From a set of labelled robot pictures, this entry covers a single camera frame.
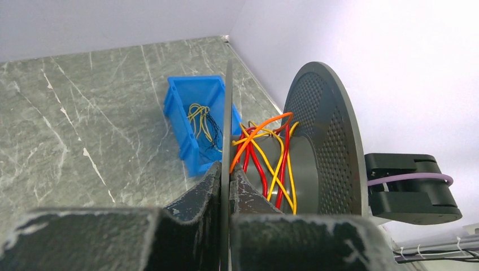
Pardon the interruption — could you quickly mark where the yellow cable on spool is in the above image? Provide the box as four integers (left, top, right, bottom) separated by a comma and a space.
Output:
232, 120, 300, 216

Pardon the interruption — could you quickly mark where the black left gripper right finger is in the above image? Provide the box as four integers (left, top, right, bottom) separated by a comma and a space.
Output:
229, 166, 400, 270

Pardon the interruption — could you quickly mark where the dark grey perforated spool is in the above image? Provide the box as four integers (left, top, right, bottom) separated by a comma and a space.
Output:
220, 59, 369, 271

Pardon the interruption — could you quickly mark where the orange cable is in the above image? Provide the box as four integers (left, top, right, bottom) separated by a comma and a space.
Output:
229, 111, 294, 174

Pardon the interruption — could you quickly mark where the red cable on spool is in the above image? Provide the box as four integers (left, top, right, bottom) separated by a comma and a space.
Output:
233, 123, 292, 209

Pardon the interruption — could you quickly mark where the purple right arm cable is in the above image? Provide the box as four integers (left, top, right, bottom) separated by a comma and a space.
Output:
367, 172, 454, 188

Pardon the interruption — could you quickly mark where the blue plastic bin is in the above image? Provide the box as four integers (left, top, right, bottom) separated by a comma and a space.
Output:
163, 75, 225, 177

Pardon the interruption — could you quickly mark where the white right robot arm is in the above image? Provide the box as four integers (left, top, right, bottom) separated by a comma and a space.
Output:
364, 153, 463, 225

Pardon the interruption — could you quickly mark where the aluminium frame rail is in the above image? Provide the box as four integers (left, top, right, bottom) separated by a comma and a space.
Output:
389, 222, 478, 270

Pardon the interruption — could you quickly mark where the black thin cable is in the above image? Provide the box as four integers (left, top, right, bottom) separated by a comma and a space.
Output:
202, 112, 224, 154

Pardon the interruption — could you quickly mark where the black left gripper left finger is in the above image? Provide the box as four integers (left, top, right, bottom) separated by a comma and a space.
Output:
1, 162, 221, 270

